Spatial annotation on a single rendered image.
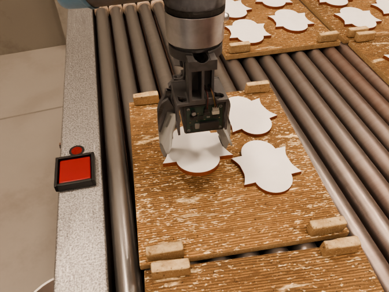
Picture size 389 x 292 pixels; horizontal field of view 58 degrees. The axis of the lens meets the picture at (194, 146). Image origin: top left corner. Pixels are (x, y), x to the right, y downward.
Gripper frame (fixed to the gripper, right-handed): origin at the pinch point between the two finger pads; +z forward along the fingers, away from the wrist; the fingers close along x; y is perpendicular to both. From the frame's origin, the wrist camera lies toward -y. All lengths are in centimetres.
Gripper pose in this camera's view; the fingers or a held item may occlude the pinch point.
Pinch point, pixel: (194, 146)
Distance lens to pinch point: 60.8
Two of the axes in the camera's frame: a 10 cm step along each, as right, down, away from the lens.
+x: 9.8, -1.3, 1.3
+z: 0.1, 7.6, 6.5
